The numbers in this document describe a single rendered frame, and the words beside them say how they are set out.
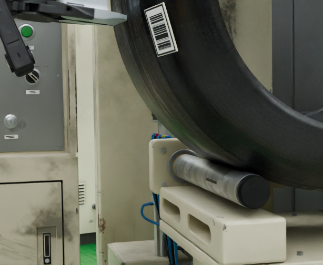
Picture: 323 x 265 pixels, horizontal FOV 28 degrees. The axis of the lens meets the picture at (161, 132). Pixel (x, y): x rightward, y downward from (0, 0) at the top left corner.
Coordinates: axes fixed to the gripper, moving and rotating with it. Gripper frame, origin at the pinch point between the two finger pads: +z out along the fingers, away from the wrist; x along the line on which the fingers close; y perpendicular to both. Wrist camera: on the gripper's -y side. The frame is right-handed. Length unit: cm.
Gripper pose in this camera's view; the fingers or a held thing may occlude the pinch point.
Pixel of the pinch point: (117, 22)
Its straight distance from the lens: 90.4
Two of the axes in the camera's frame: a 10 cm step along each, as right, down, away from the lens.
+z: 9.7, 0.9, 2.3
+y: 1.0, -9.9, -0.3
